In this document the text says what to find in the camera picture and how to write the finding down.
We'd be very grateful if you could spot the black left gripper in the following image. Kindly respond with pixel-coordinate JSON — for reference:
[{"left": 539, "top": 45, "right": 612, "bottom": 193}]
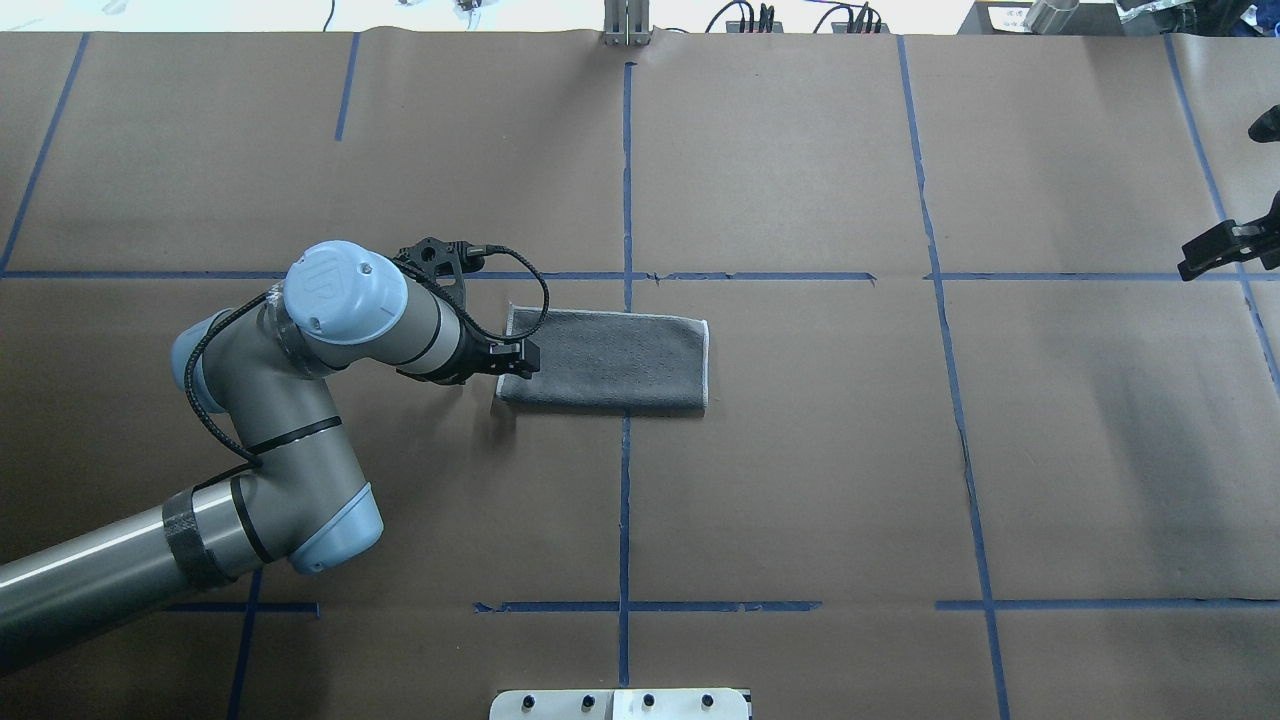
[{"left": 393, "top": 237, "right": 541, "bottom": 386}]

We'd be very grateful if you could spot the pink towel with grey back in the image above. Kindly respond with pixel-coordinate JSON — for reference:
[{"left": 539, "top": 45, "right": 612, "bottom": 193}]
[{"left": 495, "top": 306, "right": 710, "bottom": 414}]

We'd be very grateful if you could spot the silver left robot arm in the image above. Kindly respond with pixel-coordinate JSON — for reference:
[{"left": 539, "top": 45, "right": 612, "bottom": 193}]
[{"left": 3, "top": 237, "right": 540, "bottom": 675}]

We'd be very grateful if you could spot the silver metal cup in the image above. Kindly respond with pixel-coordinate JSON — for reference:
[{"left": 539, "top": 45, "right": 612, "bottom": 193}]
[{"left": 1021, "top": 0, "right": 1082, "bottom": 36}]

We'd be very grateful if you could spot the white mounting plate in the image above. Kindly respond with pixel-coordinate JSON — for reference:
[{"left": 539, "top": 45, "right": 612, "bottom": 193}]
[{"left": 488, "top": 687, "right": 754, "bottom": 719}]

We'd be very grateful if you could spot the orange black connector box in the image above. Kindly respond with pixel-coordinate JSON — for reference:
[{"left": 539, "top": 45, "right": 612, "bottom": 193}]
[{"left": 701, "top": 1, "right": 785, "bottom": 35}]

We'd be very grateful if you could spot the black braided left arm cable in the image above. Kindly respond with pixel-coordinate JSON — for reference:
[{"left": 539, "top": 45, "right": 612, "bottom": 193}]
[{"left": 183, "top": 243, "right": 550, "bottom": 471}]

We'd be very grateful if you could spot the aluminium frame post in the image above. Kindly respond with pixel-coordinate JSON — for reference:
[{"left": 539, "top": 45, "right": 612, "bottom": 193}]
[{"left": 602, "top": 0, "right": 652, "bottom": 47}]

